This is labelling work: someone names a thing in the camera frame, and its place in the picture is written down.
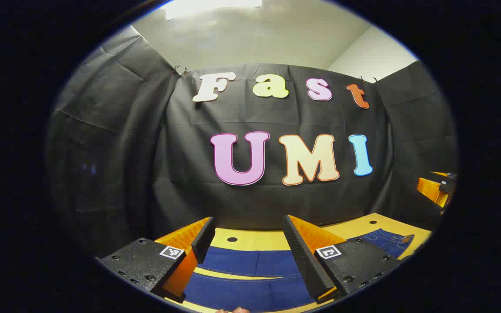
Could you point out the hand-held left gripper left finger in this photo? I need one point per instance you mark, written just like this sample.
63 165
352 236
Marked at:
202 241

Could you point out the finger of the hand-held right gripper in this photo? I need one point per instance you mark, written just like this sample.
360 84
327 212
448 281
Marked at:
431 189

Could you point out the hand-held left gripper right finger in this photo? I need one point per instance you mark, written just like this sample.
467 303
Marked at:
302 261

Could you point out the blue jeans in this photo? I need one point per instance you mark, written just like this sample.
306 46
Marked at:
250 263

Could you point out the black backdrop cloth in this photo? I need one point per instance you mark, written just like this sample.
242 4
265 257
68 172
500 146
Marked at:
276 200

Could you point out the ceiling light panel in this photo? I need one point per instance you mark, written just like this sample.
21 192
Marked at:
211 6

